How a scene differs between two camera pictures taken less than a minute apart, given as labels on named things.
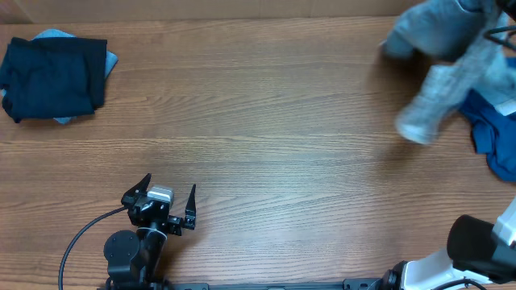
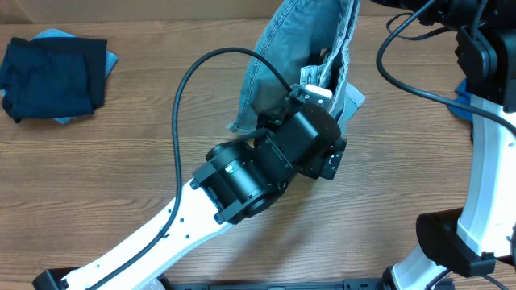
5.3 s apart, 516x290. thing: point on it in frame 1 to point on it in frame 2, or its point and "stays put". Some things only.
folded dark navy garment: (53, 77) stays put
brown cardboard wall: (72, 11) stays put
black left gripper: (152, 211) to (336, 159)
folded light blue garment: (111, 61) stays put
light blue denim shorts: (455, 30) to (311, 43)
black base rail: (164, 284) stays put
